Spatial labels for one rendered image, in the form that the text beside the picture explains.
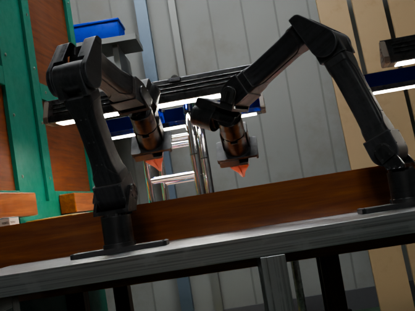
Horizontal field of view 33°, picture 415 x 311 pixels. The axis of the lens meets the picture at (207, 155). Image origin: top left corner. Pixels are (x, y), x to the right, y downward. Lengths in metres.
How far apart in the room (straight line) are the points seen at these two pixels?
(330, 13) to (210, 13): 0.76
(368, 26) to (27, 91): 2.19
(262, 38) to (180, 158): 0.89
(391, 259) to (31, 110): 2.05
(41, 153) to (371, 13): 2.26
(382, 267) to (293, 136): 1.02
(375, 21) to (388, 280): 1.43
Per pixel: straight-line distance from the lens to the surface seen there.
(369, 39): 4.02
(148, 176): 2.14
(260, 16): 4.35
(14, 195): 2.03
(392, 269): 3.71
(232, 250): 1.25
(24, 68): 2.50
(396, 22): 4.08
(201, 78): 1.98
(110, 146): 1.44
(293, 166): 4.22
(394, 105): 3.91
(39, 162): 2.46
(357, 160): 3.78
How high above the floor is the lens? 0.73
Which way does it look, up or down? 4 degrees up
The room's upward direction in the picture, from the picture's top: 9 degrees counter-clockwise
